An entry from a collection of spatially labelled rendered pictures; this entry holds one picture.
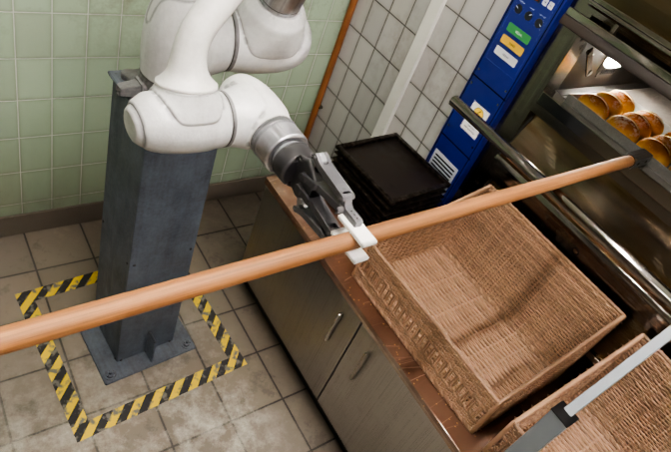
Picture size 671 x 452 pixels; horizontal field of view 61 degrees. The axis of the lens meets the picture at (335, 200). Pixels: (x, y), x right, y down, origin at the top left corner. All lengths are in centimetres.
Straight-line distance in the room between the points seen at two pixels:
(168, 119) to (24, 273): 146
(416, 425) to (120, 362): 100
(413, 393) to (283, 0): 103
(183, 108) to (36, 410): 129
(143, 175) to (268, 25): 47
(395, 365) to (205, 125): 91
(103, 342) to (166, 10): 122
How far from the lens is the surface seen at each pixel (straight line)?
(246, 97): 102
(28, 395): 205
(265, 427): 204
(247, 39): 134
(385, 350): 161
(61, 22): 194
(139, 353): 210
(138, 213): 153
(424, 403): 157
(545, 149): 181
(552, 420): 124
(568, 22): 158
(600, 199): 174
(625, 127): 174
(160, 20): 130
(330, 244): 85
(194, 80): 95
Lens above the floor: 179
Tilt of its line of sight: 38 degrees down
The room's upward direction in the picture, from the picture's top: 23 degrees clockwise
